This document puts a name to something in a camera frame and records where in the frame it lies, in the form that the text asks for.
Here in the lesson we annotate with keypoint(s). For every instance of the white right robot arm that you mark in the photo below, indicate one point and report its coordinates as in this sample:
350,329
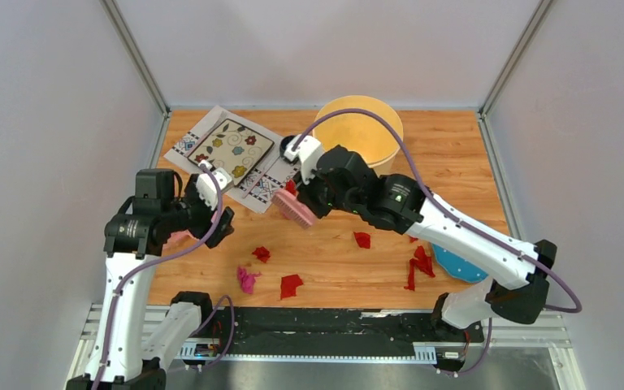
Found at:
516,287

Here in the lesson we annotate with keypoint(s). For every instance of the floral square plate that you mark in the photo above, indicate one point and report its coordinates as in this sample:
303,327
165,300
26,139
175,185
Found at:
232,146

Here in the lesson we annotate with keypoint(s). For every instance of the dark blue cup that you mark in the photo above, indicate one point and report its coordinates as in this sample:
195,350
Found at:
288,144

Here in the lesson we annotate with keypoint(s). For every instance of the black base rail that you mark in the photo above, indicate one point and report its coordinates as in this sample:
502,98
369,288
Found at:
327,332

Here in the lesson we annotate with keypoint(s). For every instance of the red paper scrap by placemat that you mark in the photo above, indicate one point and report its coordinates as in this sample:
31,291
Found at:
290,186

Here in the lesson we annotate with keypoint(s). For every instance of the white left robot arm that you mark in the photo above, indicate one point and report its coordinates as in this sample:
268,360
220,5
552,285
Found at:
162,205

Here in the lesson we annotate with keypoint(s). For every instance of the blue polka dot plate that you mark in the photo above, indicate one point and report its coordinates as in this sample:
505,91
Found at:
457,267

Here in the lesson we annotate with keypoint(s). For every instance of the pink hand brush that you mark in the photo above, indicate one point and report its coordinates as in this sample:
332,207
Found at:
292,209

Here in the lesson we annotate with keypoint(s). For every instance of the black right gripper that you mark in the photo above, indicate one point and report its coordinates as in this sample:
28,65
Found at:
305,197

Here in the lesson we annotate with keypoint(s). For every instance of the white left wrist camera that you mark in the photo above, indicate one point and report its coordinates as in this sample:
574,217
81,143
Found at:
211,183

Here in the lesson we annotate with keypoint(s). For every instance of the pink dustpan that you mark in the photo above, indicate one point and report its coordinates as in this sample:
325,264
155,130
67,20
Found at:
177,238

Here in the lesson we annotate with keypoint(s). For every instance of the red paper scrap long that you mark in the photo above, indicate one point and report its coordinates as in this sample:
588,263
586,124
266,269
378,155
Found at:
421,261

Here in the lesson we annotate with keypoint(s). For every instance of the magenta paper scrap front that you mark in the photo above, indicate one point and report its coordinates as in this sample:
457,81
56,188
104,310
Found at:
246,279

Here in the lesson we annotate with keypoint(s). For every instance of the cream plastic bucket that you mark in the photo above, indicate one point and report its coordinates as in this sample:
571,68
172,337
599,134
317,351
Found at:
361,133

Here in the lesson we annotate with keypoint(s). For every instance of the patterned white placemat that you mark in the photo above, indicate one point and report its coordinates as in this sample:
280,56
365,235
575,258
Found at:
256,191

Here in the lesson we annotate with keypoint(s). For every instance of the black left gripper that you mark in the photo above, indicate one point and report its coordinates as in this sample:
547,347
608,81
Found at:
192,192

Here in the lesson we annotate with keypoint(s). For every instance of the red paper scrap front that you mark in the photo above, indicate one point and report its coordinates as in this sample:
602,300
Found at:
289,285

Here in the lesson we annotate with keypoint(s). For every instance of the aluminium frame post left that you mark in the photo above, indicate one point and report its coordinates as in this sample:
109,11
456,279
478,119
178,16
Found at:
129,42

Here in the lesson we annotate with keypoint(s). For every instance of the aluminium frame post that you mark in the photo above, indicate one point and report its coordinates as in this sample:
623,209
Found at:
129,42
527,35

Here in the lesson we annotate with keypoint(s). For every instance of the red paper scrap small left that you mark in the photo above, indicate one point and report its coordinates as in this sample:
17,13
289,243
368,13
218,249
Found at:
262,254

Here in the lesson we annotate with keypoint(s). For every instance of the red paper scrap centre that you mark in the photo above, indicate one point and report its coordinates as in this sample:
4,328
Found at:
362,239

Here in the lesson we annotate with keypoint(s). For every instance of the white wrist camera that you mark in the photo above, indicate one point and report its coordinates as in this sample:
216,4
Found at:
211,183
310,151

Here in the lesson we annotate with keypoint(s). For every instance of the aluminium frame post right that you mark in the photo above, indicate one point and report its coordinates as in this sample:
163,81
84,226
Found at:
527,35

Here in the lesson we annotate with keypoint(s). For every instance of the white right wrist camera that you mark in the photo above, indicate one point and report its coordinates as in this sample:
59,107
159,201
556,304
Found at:
310,151

